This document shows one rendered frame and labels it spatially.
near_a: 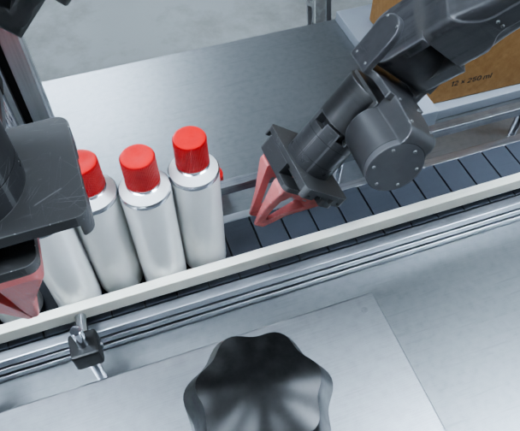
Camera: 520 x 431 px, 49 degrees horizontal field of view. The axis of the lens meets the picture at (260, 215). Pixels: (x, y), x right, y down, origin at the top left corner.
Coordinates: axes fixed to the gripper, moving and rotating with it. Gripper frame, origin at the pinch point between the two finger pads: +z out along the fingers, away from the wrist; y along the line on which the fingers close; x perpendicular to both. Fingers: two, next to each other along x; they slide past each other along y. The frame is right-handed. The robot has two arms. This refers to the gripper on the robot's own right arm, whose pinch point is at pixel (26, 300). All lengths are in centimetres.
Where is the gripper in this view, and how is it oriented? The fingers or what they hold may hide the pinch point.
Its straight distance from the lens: 34.3
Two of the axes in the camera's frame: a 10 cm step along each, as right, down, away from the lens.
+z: 0.1, 6.2, 7.8
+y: 9.4, -2.8, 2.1
